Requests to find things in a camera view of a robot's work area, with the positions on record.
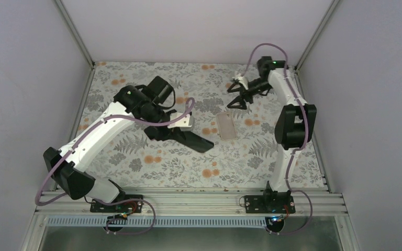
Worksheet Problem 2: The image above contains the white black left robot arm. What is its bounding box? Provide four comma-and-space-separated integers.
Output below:
43, 76, 214, 212

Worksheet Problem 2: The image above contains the beige phone case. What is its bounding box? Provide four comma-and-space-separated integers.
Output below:
216, 111, 238, 141

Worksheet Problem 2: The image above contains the slotted grey cable duct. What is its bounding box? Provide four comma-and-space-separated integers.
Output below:
46, 215, 266, 228

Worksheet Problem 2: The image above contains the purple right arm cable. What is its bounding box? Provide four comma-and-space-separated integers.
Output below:
244, 43, 314, 235

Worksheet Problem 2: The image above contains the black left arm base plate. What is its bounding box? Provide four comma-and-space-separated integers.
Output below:
90, 195, 143, 214

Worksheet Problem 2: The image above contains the aluminium front rail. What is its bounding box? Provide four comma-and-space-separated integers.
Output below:
35, 188, 348, 216

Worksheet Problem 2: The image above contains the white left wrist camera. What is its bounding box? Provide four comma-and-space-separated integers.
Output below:
167, 113, 195, 131

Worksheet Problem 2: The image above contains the aluminium frame post right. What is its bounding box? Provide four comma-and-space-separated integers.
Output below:
295, 0, 341, 70

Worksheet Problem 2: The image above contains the aluminium frame post left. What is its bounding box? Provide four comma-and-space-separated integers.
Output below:
53, 0, 96, 70

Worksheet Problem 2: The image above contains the aluminium frame post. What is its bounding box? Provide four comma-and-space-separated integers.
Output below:
295, 0, 341, 70
53, 0, 96, 70

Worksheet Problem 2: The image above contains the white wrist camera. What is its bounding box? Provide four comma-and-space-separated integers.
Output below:
232, 72, 249, 90
167, 113, 195, 131

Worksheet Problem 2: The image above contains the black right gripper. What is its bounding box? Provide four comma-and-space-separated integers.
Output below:
226, 77, 271, 110

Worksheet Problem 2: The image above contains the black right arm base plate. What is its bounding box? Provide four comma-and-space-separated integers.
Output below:
238, 195, 296, 214

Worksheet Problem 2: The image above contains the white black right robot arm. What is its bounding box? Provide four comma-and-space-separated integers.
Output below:
227, 56, 317, 213

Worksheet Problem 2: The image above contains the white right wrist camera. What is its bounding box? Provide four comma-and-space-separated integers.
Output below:
232, 72, 249, 90

